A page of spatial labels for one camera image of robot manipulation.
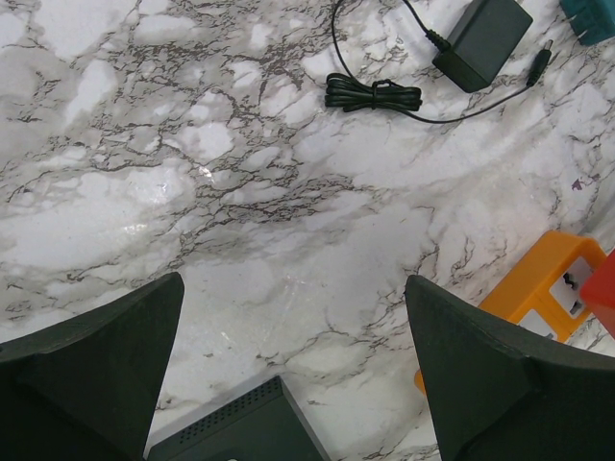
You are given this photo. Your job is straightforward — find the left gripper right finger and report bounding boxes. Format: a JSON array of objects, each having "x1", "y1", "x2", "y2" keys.
[{"x1": 405, "y1": 276, "x2": 614, "y2": 460}]

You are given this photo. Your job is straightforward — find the small teal plug adapter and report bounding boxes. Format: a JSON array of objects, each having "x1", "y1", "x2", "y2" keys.
[{"x1": 559, "y1": 0, "x2": 615, "y2": 46}]

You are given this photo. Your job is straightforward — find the red cube socket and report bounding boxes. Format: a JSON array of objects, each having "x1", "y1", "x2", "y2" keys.
[{"x1": 580, "y1": 252, "x2": 615, "y2": 337}]

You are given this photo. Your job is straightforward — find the orange power strip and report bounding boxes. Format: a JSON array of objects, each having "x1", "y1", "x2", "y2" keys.
[{"x1": 413, "y1": 229, "x2": 607, "y2": 397}]

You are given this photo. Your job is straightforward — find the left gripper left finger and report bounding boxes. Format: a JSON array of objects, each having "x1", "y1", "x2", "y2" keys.
[{"x1": 1, "y1": 273, "x2": 185, "y2": 460}]

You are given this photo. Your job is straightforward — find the black charger with cable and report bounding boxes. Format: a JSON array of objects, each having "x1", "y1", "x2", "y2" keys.
[{"x1": 325, "y1": 1, "x2": 553, "y2": 125}]

